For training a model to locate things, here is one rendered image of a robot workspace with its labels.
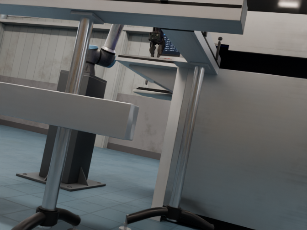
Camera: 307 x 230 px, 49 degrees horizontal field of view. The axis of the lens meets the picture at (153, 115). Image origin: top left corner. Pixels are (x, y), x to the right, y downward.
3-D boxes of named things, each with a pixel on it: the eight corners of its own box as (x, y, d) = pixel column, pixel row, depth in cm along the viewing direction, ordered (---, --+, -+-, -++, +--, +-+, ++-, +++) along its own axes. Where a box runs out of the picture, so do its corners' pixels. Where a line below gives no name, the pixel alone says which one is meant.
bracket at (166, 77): (178, 93, 201) (182, 72, 202) (177, 92, 198) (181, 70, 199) (127, 85, 212) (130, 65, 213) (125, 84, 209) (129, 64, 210)
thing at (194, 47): (193, 72, 186) (198, 44, 187) (220, 75, 182) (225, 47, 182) (156, 28, 122) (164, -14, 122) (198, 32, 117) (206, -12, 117)
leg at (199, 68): (182, 220, 164) (210, 68, 168) (178, 224, 156) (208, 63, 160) (165, 215, 167) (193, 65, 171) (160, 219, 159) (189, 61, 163)
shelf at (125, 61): (209, 91, 255) (210, 88, 255) (192, 69, 188) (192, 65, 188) (150, 82, 270) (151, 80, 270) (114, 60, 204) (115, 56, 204)
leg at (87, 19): (62, 227, 121) (104, 21, 125) (47, 232, 113) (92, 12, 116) (42, 220, 124) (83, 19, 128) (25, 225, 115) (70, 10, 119)
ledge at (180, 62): (201, 69, 184) (202, 66, 185) (197, 63, 172) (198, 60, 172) (177, 66, 189) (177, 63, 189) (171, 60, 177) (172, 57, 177)
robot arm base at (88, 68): (70, 71, 244) (72, 58, 244) (81, 76, 258) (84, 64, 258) (87, 74, 238) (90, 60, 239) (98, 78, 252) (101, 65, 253)
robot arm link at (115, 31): (90, 61, 259) (116, -8, 245) (107, 66, 268) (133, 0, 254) (96, 66, 249) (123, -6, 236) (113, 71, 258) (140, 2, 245)
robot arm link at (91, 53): (76, 60, 250) (80, 43, 251) (92, 65, 258) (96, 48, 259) (83, 59, 240) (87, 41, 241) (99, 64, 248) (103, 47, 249)
